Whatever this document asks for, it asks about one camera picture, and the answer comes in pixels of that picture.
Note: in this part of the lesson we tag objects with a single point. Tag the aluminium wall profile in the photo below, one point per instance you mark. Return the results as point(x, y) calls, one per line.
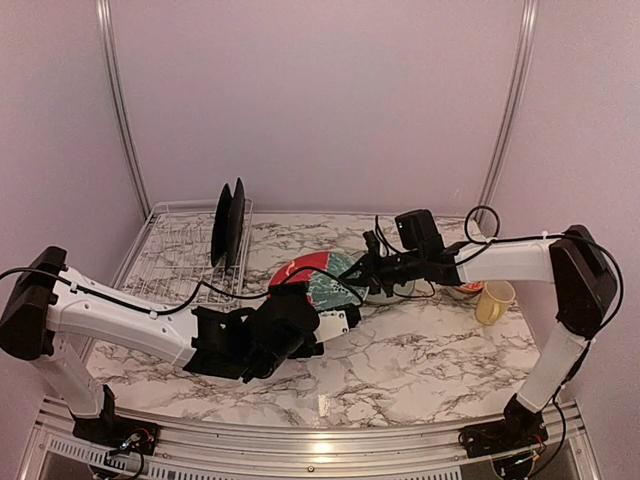
point(515, 93)
point(108, 41)

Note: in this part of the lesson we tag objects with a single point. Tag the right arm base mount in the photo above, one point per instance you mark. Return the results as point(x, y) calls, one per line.
point(497, 437)

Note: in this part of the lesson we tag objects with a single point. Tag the right aluminium wall profile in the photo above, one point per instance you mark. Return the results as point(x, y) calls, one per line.
point(515, 93)

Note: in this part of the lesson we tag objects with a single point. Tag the yellow ceramic mug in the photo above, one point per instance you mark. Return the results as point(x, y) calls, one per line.
point(494, 300)

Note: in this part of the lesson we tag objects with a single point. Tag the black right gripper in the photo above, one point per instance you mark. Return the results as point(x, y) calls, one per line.
point(375, 280)

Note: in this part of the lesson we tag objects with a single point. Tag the aluminium front table rail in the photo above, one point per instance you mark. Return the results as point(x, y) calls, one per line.
point(194, 449)

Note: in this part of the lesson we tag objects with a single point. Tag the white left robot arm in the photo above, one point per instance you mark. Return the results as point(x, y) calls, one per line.
point(50, 299)

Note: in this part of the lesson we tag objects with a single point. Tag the pale green round plate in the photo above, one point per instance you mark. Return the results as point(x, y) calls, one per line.
point(401, 292)

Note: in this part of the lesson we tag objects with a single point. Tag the red patterned white bowl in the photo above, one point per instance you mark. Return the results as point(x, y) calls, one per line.
point(465, 291)

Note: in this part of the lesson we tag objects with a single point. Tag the left aluminium wall profile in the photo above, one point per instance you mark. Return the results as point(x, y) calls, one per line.
point(108, 41)

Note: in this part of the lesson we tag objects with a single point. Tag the white wire dish rack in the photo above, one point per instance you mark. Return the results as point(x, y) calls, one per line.
point(172, 253)

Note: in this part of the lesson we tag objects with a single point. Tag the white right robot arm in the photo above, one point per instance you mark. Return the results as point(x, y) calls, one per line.
point(567, 275)

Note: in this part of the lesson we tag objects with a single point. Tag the black round plate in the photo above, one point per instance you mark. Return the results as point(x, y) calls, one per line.
point(219, 230)

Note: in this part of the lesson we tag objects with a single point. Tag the grey speckled plate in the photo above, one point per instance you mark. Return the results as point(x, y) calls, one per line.
point(323, 292)

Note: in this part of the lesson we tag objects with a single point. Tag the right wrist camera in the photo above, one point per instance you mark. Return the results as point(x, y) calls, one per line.
point(372, 243)

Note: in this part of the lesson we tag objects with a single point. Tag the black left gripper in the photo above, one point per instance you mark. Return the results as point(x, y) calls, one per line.
point(290, 289)

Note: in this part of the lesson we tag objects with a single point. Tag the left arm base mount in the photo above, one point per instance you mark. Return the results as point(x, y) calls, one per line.
point(114, 433)

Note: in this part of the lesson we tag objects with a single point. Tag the black square plate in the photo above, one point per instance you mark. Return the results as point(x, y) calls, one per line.
point(234, 224)

